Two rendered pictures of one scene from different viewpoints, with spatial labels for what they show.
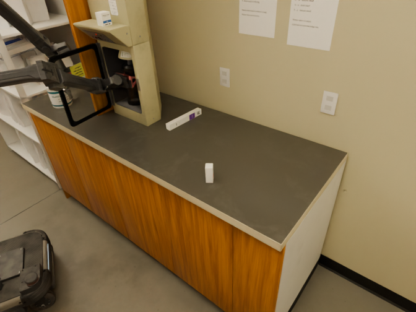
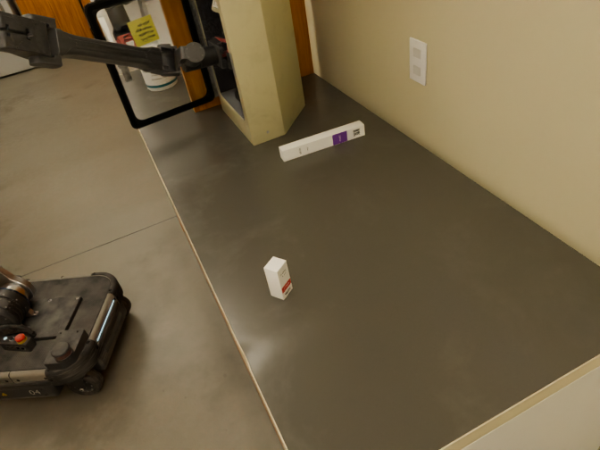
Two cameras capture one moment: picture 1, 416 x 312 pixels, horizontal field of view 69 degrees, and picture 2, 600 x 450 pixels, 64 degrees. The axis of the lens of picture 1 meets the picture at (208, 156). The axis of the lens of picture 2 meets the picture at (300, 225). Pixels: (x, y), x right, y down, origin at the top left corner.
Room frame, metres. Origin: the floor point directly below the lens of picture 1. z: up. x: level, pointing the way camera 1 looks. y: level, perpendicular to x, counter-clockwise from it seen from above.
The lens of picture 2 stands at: (0.49, -0.42, 1.69)
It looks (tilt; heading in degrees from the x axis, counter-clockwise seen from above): 40 degrees down; 31
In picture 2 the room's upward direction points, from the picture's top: 11 degrees counter-clockwise
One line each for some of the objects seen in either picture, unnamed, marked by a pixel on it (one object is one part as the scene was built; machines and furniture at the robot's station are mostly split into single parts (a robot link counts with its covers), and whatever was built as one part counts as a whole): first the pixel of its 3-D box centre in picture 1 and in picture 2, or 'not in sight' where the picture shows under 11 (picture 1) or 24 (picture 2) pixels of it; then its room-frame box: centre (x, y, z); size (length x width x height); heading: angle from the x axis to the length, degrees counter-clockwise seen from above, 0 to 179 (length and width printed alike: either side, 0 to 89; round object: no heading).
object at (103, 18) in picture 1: (103, 18); not in sight; (1.62, 0.48, 1.54); 0.05 x 0.05 x 0.06; 49
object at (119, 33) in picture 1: (102, 34); not in sight; (1.65, 0.51, 1.46); 0.32 x 0.12 x 0.10; 49
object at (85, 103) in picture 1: (83, 85); (155, 57); (1.65, 0.68, 1.19); 0.30 x 0.01 x 0.40; 145
